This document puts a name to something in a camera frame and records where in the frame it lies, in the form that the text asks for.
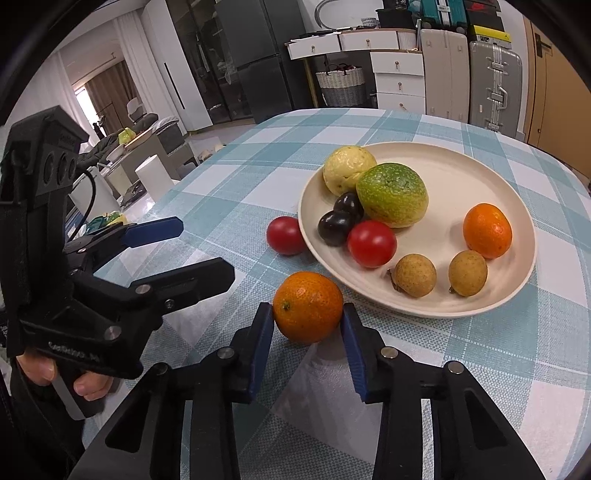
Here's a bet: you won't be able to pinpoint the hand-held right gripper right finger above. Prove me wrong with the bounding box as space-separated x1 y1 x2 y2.
341 302 548 480

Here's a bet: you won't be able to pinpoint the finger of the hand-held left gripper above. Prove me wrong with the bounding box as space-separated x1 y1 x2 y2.
95 258 236 320
65 216 185 271

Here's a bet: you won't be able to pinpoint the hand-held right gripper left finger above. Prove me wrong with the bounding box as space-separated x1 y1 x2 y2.
82 302 275 480

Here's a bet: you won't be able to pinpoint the large orange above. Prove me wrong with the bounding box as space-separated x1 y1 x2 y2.
272 271 345 345

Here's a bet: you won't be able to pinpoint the red tomato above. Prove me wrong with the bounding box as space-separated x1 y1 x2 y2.
347 220 398 269
266 216 306 256

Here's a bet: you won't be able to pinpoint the brown longan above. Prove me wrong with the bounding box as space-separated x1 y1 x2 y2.
388 254 437 298
448 250 489 297

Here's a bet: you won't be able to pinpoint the dark purple plum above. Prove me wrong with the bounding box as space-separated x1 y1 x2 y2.
318 210 355 247
333 191 365 222

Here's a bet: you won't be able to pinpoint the green round citrus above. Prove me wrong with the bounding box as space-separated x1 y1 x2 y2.
355 163 429 229

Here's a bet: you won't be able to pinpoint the cream oval plate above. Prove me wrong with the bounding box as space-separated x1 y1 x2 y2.
297 141 537 319

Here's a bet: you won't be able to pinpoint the person's left hand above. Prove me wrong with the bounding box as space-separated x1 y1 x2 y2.
16 355 122 401

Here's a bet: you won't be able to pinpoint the white cylindrical bin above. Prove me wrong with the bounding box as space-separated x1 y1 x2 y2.
135 154 175 197

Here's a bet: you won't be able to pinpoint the teal checked tablecloth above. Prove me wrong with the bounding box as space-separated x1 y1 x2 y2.
69 108 591 480

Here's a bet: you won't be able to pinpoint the brown curtains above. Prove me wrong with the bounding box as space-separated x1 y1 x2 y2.
85 60 139 121

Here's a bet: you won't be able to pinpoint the dark glass cabinet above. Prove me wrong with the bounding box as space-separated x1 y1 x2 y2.
165 0 254 126

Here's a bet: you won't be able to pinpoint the small orange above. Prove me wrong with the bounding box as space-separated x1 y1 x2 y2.
463 203 513 260

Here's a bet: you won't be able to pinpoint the yellow guava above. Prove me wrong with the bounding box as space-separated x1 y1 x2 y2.
322 145 378 197

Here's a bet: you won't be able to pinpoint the black refrigerator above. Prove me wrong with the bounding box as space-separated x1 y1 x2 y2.
216 0 302 123

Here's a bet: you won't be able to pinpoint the woven laundry basket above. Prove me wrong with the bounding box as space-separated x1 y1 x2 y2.
315 65 366 108

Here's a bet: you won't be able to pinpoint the white desk with drawers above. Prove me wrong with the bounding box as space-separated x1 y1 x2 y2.
284 30 419 61

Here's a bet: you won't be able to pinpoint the grey hoop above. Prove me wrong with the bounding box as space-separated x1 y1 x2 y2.
315 0 352 31

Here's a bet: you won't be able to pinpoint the white drawer unit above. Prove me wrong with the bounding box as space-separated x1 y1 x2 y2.
369 50 426 114

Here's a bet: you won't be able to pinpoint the beige suitcase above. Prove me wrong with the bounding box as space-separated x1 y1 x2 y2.
419 28 471 123

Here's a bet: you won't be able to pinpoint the silver suitcase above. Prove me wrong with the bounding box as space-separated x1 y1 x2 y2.
468 41 523 134

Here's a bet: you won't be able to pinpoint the black bag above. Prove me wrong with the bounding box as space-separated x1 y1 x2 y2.
376 7 421 31

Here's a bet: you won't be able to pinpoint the yellow and black box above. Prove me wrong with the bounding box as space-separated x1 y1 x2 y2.
468 25 512 49

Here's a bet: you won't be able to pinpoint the teal suitcase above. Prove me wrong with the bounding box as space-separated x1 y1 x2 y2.
418 0 465 26

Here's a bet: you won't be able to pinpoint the black cable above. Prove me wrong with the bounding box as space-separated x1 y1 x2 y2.
69 168 99 241

